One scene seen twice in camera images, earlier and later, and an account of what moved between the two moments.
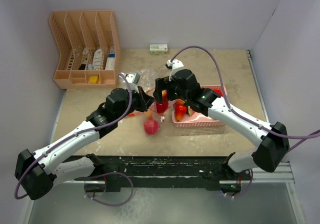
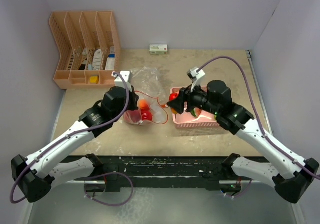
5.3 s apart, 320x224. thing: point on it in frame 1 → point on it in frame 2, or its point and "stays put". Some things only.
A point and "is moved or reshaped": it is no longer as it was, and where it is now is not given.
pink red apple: x=151 y=126 → x=134 y=116
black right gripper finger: x=162 y=83 → x=178 y=103
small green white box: x=158 y=48 stays put
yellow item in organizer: x=94 y=79 stays put
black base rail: x=114 y=173 stays put
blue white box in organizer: x=110 y=65 stays put
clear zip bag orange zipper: x=154 y=116 is moved or reshaped
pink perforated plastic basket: x=197 y=121 stays put
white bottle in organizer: x=97 y=59 stays put
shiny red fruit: x=162 y=107 → x=146 y=114
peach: x=148 y=114 is moved or reshaped
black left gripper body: x=136 y=103 stays put
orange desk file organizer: x=89 y=48 stays put
